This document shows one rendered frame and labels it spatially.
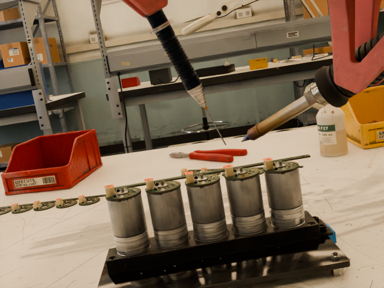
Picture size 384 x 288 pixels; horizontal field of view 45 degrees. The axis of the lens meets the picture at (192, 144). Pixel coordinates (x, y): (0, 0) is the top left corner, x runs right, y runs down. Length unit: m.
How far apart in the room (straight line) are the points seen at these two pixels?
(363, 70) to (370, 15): 0.04
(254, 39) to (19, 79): 1.35
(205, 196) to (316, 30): 2.34
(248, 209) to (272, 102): 4.44
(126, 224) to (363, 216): 0.19
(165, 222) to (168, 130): 4.51
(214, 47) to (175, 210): 2.28
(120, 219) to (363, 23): 0.19
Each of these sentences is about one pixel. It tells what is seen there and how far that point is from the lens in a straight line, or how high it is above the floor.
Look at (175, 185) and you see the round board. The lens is 0.32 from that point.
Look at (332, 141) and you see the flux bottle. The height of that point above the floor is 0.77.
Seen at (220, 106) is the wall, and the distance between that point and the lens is 4.74.
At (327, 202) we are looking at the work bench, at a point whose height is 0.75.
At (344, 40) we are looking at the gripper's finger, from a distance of 0.24.
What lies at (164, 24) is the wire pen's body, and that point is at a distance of 0.29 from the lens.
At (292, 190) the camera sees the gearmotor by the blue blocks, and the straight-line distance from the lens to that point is 0.32.
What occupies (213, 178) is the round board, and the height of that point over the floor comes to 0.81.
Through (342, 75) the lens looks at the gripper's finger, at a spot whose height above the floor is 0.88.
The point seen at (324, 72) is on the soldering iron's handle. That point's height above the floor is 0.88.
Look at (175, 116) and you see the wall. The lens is 4.79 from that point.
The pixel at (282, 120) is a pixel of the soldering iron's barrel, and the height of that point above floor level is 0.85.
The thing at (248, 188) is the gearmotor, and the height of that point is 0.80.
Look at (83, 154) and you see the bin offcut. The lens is 0.68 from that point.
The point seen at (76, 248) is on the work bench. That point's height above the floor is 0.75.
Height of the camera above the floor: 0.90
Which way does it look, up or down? 11 degrees down
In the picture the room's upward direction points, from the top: 9 degrees counter-clockwise
